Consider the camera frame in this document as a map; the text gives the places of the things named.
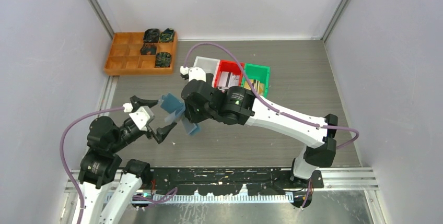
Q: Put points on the white cards pile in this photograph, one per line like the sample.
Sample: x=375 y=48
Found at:
x=227 y=80

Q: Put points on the gold cards pile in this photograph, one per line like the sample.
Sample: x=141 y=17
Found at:
x=258 y=86

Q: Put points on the red plastic bin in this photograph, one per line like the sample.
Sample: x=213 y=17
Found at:
x=230 y=67

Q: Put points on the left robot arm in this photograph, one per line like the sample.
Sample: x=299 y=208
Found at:
x=101 y=162

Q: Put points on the blue leather card holder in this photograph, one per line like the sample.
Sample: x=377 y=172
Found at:
x=176 y=109

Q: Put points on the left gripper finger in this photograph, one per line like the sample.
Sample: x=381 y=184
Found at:
x=160 y=134
x=137 y=102

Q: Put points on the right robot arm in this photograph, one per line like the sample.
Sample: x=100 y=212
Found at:
x=238 y=105

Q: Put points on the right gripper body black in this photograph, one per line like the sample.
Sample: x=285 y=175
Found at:
x=196 y=116

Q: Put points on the rolled dark tie top-right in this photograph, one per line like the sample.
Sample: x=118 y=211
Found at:
x=167 y=36

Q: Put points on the rolled dark tie top-left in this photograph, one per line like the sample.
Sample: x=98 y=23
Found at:
x=151 y=35

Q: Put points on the wooden compartment tray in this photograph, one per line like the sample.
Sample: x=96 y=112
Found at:
x=125 y=57

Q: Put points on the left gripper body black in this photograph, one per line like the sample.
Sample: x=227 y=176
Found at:
x=128 y=133

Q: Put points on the aluminium frame rail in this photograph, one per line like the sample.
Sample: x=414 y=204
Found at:
x=336 y=179

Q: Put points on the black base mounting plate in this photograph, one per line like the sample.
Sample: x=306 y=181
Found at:
x=221 y=181

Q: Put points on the white plastic bin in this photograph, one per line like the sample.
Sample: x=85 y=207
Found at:
x=209 y=65

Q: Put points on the rolled dark tie bottom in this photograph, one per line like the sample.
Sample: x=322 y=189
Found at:
x=163 y=60

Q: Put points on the green plastic bin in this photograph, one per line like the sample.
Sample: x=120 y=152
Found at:
x=261 y=73

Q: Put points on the rolled dark tie middle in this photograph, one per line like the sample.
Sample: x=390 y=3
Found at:
x=148 y=49

